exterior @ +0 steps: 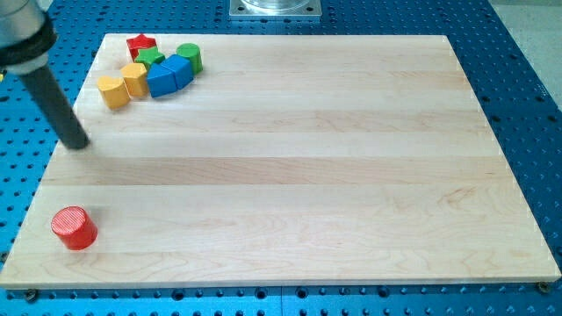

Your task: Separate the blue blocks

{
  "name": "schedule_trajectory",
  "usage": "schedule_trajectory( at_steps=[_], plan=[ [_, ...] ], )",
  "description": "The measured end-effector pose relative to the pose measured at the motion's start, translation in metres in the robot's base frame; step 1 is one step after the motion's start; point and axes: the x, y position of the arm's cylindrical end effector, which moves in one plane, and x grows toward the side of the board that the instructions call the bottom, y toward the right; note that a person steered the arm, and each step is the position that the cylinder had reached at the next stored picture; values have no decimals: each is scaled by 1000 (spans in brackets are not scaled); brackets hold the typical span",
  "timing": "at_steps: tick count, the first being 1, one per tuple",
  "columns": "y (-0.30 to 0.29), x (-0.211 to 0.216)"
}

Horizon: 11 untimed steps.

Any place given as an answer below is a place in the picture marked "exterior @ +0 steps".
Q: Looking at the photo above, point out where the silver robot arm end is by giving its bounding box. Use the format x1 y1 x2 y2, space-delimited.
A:
1 0 57 75

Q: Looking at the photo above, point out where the light wooden board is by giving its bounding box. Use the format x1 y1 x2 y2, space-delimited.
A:
1 34 560 289

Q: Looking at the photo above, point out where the blue cube block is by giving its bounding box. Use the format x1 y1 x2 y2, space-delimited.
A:
160 54 194 90

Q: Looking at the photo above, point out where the green cylinder block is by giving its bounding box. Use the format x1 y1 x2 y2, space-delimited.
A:
177 43 203 75

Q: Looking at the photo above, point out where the blue wedge block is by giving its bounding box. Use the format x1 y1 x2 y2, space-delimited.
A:
147 63 177 98

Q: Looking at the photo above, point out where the green star block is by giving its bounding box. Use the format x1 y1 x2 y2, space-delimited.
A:
133 47 166 70

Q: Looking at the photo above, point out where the yellow hexagon block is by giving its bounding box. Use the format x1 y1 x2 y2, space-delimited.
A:
120 62 148 97

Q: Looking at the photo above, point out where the yellow heart block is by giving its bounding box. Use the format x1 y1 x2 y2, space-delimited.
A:
97 75 131 110

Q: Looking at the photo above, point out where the red star block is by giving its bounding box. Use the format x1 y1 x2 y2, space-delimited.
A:
126 33 157 61

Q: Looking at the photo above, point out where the red cylinder block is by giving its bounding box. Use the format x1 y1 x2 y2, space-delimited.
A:
51 205 97 250

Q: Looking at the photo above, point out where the black pusher rod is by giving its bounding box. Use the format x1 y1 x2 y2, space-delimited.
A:
18 66 89 149

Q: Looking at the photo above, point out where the blue perforated metal table plate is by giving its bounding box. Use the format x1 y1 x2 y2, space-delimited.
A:
1 0 561 315

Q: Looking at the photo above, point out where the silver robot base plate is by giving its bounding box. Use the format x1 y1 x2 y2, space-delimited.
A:
229 0 321 18

